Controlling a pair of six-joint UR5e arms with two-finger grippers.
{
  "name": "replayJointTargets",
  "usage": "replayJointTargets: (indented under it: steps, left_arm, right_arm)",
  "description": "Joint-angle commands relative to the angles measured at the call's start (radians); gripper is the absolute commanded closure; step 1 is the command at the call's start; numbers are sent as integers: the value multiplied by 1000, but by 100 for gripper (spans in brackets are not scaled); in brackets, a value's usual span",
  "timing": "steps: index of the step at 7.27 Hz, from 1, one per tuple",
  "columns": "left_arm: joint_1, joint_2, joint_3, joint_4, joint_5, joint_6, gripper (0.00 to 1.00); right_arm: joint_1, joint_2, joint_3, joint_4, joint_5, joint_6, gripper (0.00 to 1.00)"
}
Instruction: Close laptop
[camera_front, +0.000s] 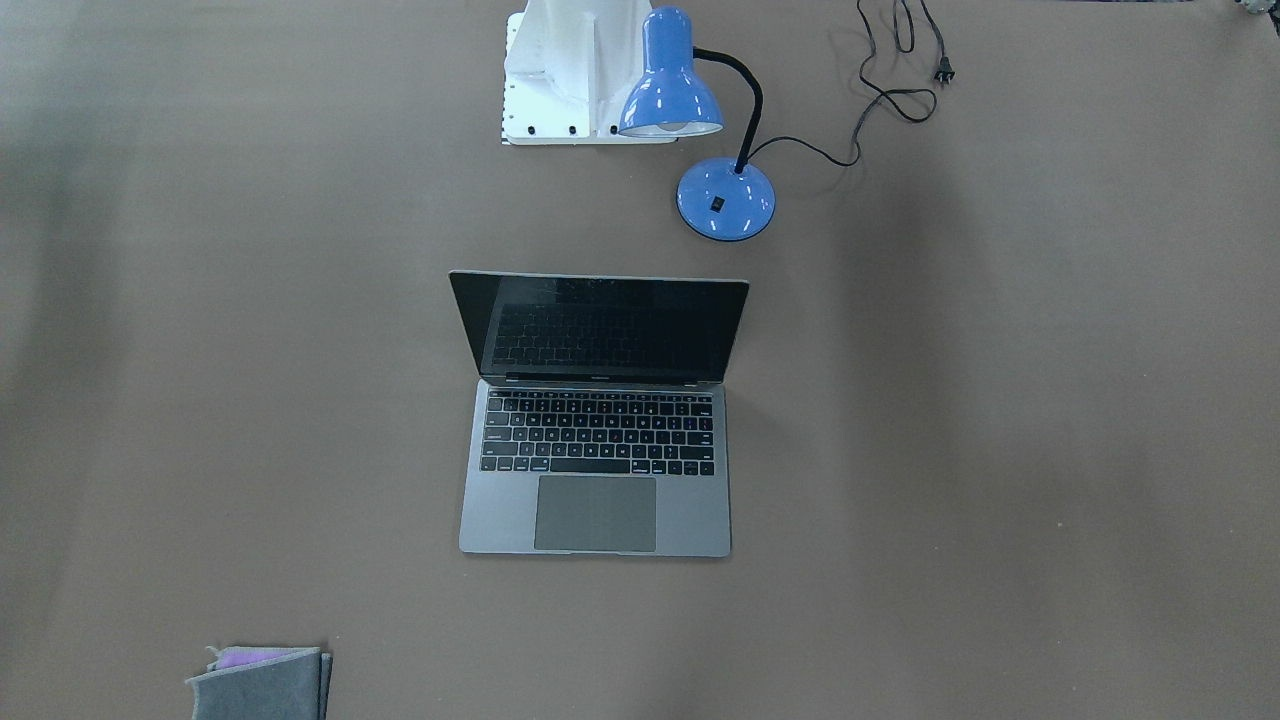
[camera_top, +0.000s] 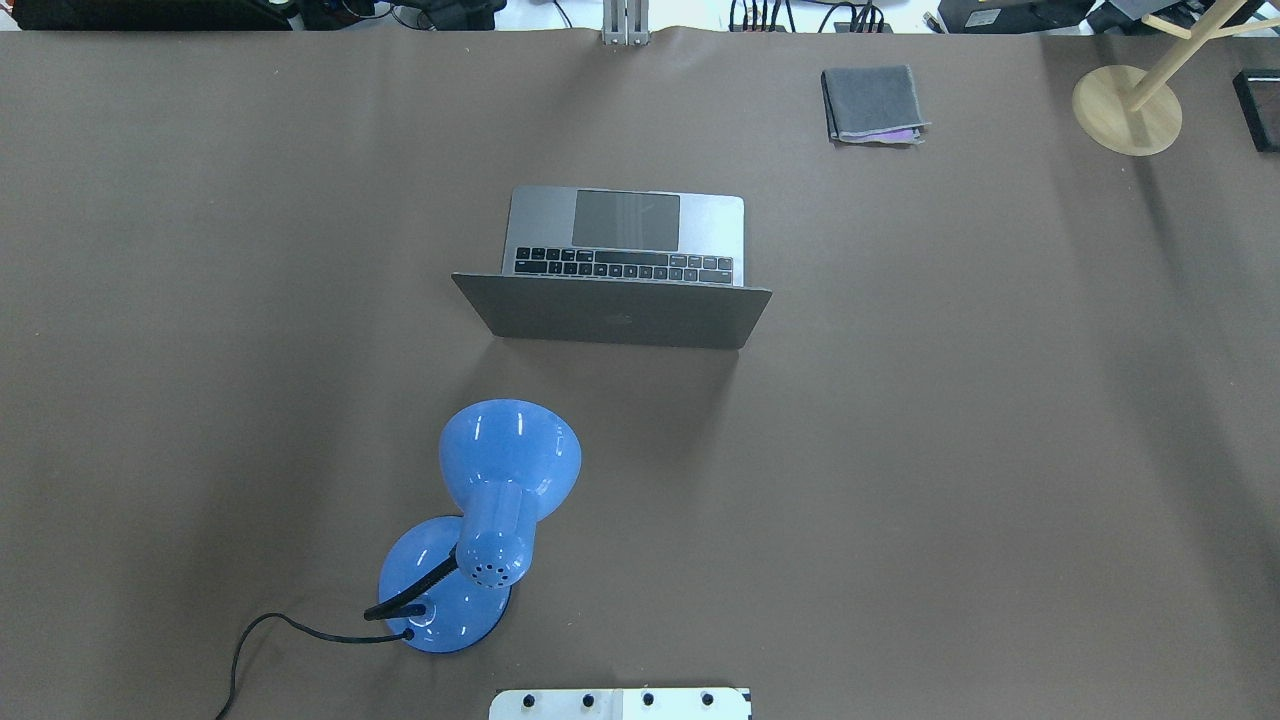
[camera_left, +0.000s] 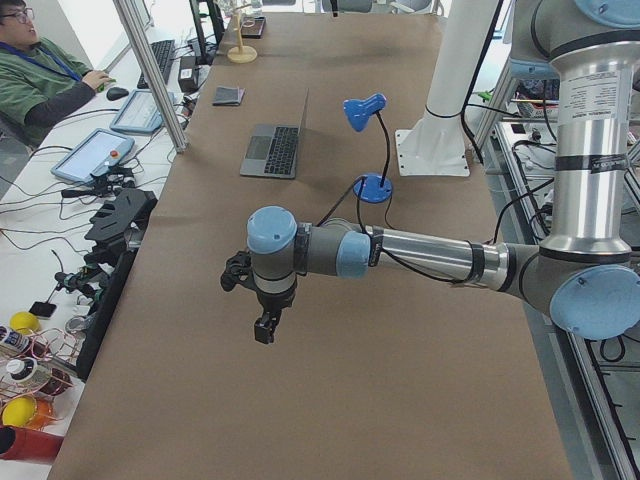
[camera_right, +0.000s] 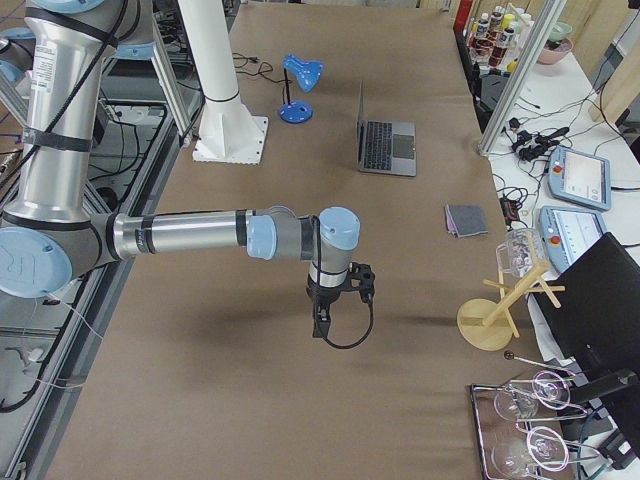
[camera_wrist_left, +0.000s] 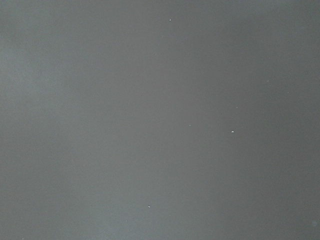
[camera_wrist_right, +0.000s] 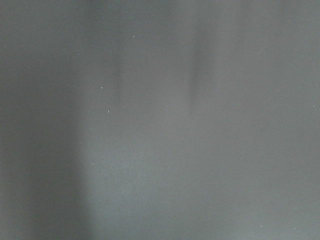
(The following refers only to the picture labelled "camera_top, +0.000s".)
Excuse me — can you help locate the grey laptop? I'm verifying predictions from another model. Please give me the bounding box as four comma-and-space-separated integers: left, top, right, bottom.
452, 184, 772, 351

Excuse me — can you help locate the blue desk lamp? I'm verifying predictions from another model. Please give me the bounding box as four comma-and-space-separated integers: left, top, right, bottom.
364, 398, 582, 653

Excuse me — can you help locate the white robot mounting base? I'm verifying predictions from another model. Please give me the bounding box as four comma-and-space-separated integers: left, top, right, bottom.
488, 685, 753, 719

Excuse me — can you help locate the folded grey cloth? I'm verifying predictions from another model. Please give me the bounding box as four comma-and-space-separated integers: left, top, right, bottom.
820, 64, 929, 146

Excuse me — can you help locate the wooden stand with round base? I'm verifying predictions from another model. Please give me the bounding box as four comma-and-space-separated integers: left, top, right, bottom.
1071, 1, 1279, 158

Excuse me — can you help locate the aluminium frame post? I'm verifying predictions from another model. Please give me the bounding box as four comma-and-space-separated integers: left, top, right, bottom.
602, 0, 652, 46

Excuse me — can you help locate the black lamp power cable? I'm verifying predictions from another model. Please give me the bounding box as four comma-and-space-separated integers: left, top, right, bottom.
214, 612, 415, 720

